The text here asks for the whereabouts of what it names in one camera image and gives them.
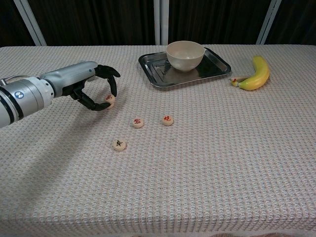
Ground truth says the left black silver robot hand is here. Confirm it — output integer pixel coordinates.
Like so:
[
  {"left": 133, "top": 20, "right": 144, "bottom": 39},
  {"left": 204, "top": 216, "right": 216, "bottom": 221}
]
[{"left": 40, "top": 61, "right": 121, "bottom": 111}]

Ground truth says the black curtain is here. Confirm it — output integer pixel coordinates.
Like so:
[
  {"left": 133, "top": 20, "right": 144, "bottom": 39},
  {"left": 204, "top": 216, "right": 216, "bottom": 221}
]
[{"left": 0, "top": 0, "right": 316, "bottom": 47}]

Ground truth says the cream bowl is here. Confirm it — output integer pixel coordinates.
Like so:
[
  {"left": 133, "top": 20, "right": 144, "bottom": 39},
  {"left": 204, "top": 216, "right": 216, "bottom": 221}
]
[{"left": 165, "top": 40, "right": 206, "bottom": 73}]

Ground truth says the stainless steel tray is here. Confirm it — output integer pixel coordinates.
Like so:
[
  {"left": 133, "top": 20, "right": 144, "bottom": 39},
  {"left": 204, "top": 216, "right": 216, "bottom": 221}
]
[{"left": 138, "top": 46, "right": 232, "bottom": 91}]

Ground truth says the beige woven tablecloth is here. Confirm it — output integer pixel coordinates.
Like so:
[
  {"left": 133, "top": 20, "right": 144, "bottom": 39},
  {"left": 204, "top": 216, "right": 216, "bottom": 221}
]
[{"left": 0, "top": 44, "right": 316, "bottom": 237}]

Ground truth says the yellow banana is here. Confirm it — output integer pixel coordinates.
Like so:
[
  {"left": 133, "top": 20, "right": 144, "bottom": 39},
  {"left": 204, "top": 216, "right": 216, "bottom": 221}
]
[{"left": 238, "top": 55, "right": 271, "bottom": 91}]

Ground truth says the white frame post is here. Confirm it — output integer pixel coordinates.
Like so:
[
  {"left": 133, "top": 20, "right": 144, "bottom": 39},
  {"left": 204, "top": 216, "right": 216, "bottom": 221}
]
[
  {"left": 13, "top": 0, "right": 47, "bottom": 46},
  {"left": 256, "top": 0, "right": 282, "bottom": 45},
  {"left": 153, "top": 0, "right": 169, "bottom": 46}
]

